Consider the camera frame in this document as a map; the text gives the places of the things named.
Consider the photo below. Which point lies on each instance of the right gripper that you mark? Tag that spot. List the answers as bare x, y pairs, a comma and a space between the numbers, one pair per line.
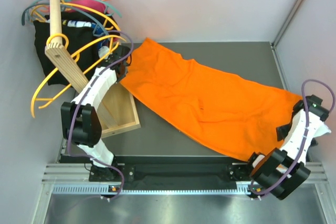
282, 132

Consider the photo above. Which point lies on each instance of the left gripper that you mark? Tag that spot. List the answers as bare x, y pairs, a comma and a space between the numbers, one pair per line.
120, 78

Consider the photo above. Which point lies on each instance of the orange trousers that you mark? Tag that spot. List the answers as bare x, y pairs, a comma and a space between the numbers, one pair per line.
220, 110

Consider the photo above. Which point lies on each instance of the yellow hanger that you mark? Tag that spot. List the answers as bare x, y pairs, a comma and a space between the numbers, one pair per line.
55, 7
76, 57

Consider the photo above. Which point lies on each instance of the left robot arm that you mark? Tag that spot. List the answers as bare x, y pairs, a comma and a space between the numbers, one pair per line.
80, 124

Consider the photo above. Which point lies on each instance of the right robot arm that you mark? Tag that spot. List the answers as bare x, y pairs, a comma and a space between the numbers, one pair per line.
284, 169

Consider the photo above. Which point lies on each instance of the teal hanger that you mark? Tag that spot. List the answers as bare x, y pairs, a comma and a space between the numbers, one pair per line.
39, 2

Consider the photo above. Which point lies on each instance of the blue hanging garment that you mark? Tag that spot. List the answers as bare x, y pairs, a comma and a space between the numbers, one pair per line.
98, 31

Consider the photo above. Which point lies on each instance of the black hanging garment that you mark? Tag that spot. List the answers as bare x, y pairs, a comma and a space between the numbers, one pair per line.
77, 27

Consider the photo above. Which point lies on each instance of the wooden rack base tray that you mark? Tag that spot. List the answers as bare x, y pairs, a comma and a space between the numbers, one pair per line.
117, 112

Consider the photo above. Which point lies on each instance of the wooden rack pole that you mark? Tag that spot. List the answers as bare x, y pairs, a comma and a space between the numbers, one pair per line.
57, 52

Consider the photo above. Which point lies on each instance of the corner aluminium profile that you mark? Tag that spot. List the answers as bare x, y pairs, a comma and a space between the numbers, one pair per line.
287, 22

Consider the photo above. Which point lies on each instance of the aluminium frame rail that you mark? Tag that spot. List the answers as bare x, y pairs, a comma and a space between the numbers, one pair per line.
67, 196

